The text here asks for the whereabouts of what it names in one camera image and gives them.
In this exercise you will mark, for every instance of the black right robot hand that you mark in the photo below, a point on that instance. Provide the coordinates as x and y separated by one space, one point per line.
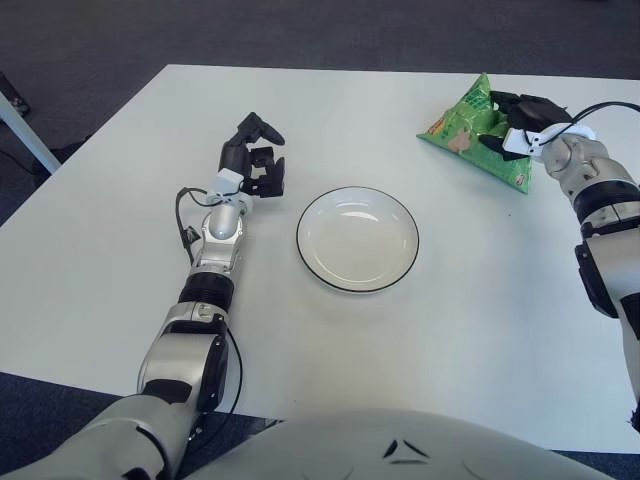
535 112

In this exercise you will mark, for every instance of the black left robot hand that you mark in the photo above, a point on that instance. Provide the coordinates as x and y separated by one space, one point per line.
265 175

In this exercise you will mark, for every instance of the green snack chip bag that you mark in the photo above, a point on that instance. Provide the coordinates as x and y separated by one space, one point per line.
460 130

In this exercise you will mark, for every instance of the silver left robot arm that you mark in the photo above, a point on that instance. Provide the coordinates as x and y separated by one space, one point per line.
180 360

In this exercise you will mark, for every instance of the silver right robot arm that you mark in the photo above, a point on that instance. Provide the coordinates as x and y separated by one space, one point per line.
600 170

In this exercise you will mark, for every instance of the white plate with black rim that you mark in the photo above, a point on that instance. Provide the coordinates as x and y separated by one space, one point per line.
357 240

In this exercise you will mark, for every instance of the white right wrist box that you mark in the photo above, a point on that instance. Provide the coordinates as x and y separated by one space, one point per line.
517 141

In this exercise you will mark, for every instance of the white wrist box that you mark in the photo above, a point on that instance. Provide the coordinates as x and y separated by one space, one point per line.
517 141
227 180

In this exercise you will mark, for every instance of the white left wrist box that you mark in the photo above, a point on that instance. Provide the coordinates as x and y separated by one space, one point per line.
227 180

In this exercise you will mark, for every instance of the white table leg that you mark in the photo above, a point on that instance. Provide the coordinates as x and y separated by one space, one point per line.
30 135

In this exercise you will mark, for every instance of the black object on floor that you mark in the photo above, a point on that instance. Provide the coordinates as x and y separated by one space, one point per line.
12 92

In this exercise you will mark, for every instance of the grey robot torso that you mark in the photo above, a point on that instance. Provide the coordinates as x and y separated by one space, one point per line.
350 450

